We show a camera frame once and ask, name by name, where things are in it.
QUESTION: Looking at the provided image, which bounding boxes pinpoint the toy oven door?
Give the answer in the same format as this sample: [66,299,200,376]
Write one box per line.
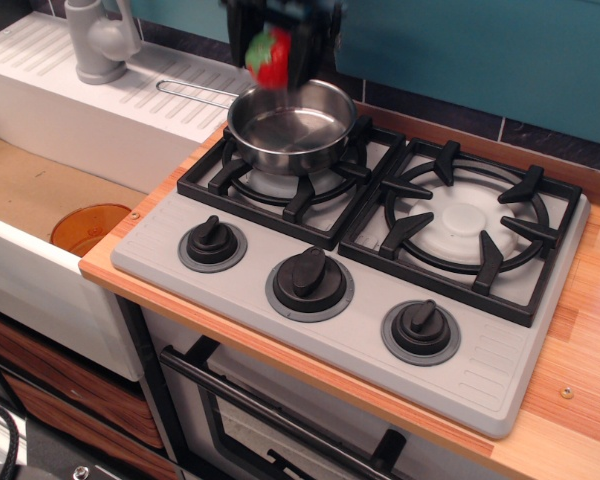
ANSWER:
[159,337,499,479]

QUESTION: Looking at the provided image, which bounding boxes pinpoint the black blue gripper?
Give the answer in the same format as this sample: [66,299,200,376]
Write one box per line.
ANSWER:
[221,0,344,89]

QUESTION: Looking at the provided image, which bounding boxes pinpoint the black stove knob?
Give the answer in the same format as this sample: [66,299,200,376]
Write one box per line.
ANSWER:
[265,247,355,323]
[381,299,461,367]
[178,215,247,274]

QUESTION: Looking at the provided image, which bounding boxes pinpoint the grey toy stove top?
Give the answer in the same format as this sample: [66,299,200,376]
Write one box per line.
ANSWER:
[110,124,592,441]

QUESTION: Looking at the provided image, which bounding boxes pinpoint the black right stove knob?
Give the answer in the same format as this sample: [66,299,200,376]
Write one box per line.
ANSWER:
[381,299,461,367]

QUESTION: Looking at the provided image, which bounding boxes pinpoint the black left burner grate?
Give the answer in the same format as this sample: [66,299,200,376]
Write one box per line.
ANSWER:
[177,116,406,250]

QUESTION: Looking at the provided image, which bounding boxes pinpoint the red plastic toy strawberry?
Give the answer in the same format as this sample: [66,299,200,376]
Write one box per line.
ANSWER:
[245,28,291,89]

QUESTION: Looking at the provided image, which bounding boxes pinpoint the white toy sink unit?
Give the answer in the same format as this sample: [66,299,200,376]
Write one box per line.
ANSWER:
[0,13,251,381]

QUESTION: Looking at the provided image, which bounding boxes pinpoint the black braided cable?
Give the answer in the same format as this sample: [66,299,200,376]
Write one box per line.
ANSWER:
[0,399,21,480]

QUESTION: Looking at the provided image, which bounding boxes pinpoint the black middle stove knob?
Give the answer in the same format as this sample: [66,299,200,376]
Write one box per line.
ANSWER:
[265,247,355,323]

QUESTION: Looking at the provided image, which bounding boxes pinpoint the small steel saucepan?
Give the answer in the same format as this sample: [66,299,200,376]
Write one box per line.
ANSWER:
[156,79,357,177]

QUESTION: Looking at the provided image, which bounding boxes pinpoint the black right burner grate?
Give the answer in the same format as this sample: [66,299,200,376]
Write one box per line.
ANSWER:
[338,139,586,327]

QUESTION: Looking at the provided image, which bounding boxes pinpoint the grey toy faucet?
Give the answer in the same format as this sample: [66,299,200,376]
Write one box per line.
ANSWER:
[64,0,141,85]

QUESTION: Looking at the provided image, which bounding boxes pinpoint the wood grain drawer front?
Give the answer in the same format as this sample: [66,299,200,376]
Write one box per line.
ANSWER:
[0,313,177,479]

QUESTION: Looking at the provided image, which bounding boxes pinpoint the black left stove knob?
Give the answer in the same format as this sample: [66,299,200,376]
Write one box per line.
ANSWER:
[178,215,247,274]

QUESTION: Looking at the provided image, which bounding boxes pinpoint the black burner grate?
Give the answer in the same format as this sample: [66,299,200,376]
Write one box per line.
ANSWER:
[338,139,586,327]
[177,116,406,250]

